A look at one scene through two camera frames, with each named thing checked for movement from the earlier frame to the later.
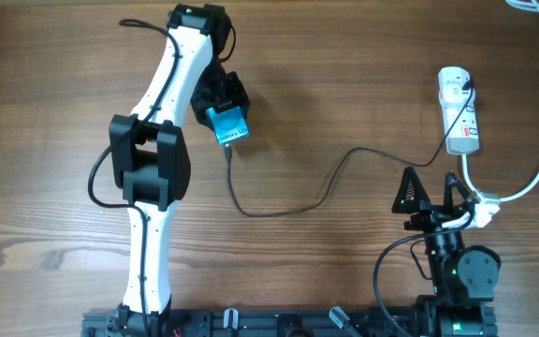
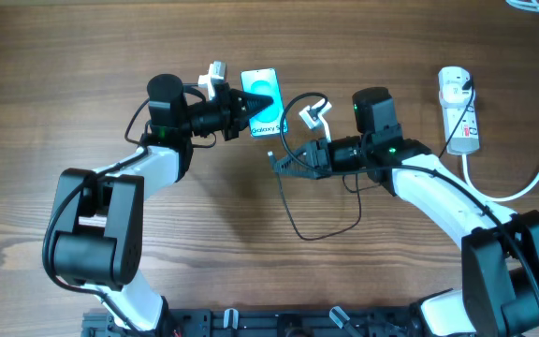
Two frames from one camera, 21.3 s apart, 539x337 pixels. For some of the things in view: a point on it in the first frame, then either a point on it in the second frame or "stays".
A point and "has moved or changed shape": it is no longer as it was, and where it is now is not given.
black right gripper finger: [411, 194] → [312, 162]
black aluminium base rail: [257, 322] stays
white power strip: [460, 126] stays
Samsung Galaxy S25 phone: [228, 125] has moved or changed shape
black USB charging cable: [340, 164] → [358, 180]
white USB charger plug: [452, 92] stays
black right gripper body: [432, 218] → [346, 153]
